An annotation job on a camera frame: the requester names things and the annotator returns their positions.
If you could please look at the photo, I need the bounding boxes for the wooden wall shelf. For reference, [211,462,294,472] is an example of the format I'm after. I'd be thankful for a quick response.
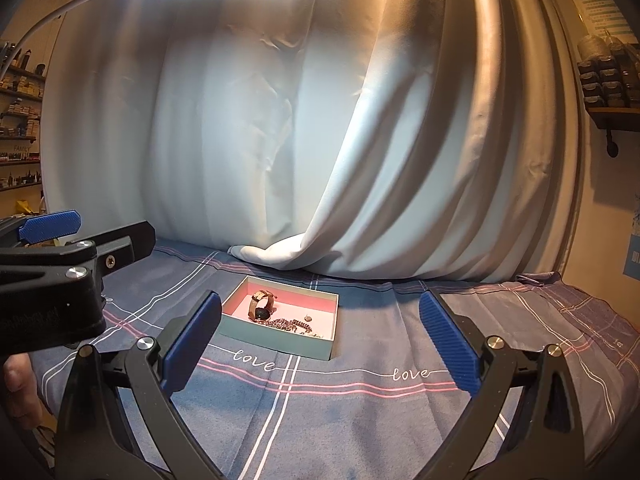
[586,104,640,158]

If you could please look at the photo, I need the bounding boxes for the wall poster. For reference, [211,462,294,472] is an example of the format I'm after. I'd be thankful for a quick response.
[574,0,637,42]

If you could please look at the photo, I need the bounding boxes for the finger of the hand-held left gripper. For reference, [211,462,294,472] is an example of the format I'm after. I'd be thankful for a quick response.
[0,208,83,249]
[62,219,157,281]

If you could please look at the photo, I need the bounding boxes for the white curtain cloth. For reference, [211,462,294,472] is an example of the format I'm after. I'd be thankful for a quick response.
[39,0,586,282]

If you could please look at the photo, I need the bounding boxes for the wall shelves with small bottles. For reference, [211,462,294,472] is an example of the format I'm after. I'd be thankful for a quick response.
[0,40,49,192]

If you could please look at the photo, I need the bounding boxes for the blue plaid bed sheet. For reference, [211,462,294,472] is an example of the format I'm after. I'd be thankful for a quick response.
[30,242,640,480]

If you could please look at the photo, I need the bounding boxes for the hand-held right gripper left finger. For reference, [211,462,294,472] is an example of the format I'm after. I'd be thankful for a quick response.
[54,290,226,480]

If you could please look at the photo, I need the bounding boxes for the person's left hand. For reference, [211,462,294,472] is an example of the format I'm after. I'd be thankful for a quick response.
[2,352,47,432]

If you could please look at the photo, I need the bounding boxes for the silver chain necklace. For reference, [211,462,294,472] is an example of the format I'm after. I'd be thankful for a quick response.
[260,317,313,335]

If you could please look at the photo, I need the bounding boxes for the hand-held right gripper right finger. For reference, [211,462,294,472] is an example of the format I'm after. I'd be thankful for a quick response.
[417,291,586,480]

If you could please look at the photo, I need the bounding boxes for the wristwatch with beige leather strap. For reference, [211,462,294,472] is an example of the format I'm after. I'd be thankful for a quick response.
[248,288,279,322]

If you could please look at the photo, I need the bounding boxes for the teal box with pink lining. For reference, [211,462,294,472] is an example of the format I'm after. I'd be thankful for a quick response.
[220,275,341,361]

